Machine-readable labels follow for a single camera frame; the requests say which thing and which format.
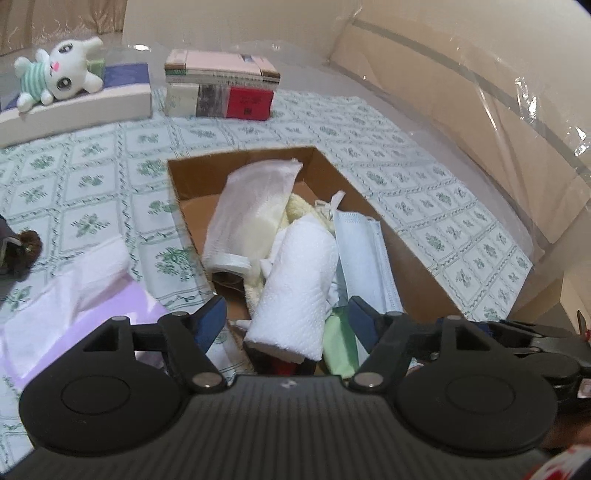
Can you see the open cardboard tray box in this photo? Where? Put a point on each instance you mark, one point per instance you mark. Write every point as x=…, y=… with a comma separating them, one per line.
x=197, y=183

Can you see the clear plastic sheet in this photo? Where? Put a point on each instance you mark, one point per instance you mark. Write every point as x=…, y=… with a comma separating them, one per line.
x=507, y=81

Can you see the purple tissue pack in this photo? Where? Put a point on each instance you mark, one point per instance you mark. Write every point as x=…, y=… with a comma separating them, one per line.
x=95, y=287

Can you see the blue surgical face mask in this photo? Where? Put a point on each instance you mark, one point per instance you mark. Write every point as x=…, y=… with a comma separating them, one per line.
x=365, y=262

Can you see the black fuzzy slipper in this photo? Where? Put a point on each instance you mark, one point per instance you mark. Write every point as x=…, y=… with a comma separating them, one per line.
x=19, y=251

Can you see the beige curtain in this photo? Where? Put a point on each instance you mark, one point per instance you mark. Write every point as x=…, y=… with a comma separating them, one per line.
x=37, y=22

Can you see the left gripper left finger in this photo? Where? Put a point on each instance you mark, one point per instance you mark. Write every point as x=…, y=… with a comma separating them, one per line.
x=183, y=339

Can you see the white cloth bag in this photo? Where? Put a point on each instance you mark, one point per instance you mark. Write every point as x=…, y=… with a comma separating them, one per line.
x=247, y=216

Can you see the light green cloth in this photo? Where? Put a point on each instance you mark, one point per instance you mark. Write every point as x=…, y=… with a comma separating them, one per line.
x=343, y=351

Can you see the green patterned bed sheet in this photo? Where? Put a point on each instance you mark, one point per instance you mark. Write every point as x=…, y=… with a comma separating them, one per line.
x=79, y=189

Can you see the stack of books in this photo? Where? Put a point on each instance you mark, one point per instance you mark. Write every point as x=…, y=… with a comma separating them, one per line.
x=219, y=85

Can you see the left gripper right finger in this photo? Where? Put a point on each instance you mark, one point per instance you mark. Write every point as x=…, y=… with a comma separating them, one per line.
x=392, y=340

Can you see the green sponge block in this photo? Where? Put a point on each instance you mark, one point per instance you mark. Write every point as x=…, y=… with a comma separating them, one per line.
x=96, y=67

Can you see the white bunny plush toy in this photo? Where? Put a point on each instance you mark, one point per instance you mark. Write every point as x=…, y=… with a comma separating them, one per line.
x=58, y=75

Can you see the long white flat box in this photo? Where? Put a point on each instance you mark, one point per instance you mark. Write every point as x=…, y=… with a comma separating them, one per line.
x=126, y=96

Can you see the white towel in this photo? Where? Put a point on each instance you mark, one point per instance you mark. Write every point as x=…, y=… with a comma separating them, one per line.
x=289, y=320

